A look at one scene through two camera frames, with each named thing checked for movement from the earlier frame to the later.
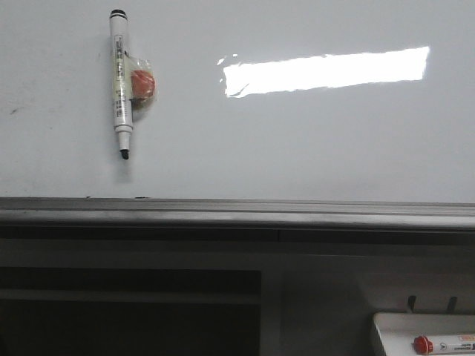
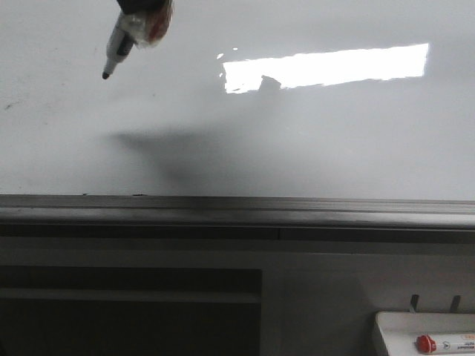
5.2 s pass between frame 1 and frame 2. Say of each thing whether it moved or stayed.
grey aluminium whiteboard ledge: stayed
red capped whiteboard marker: stayed
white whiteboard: stayed
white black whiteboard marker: moved
